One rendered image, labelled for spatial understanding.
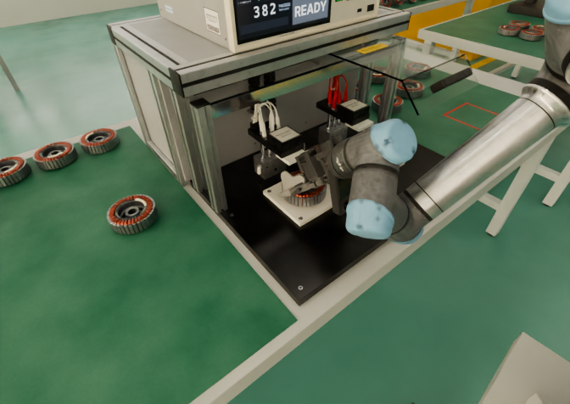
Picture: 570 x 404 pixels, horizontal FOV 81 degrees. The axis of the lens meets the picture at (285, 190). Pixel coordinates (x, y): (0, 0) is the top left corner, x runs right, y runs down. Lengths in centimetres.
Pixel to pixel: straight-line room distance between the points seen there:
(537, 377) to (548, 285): 127
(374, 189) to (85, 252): 65
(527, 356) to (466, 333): 91
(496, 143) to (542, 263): 146
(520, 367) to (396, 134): 44
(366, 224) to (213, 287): 35
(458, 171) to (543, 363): 35
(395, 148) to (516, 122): 22
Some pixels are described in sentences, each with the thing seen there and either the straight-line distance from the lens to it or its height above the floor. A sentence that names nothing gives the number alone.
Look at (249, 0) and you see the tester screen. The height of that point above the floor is 120.
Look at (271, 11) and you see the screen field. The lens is 77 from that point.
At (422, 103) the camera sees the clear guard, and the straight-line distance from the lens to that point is 78.
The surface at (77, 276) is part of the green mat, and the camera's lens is 85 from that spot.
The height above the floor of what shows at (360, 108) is 92.
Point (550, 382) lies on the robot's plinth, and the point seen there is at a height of 75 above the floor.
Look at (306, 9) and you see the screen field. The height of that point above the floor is 117.
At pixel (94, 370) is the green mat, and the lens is 72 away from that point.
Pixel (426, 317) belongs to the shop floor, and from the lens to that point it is 164.
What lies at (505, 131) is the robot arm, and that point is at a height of 105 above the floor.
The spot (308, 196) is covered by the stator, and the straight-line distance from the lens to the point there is 79.
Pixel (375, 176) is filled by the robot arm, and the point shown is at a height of 101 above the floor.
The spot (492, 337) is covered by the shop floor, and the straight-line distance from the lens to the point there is 170.
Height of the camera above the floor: 134
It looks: 41 degrees down
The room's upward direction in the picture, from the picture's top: 1 degrees counter-clockwise
